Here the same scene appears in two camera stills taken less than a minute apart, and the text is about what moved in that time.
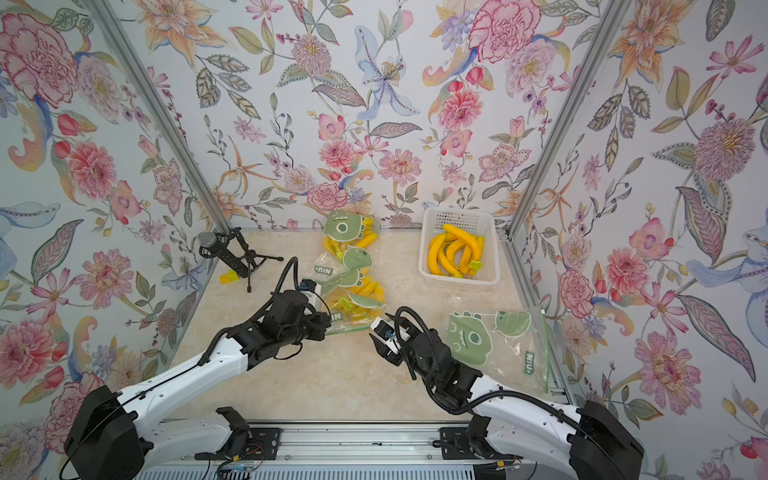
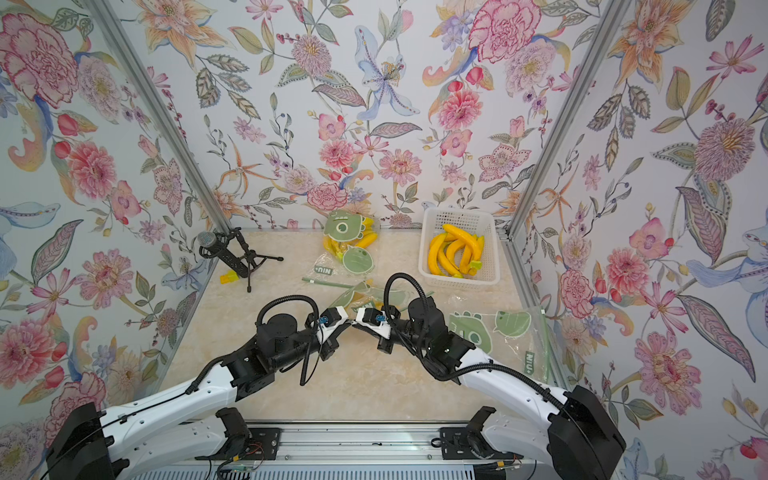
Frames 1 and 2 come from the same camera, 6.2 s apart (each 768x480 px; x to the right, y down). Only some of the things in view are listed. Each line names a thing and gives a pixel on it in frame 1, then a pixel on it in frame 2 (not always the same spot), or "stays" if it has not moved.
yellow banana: x=450 y=250 stays
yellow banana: x=475 y=245 stays
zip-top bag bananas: x=346 y=272 → x=370 y=295
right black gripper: x=414 y=331 → x=388 y=345
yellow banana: x=433 y=261 stays
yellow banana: x=465 y=259 stays
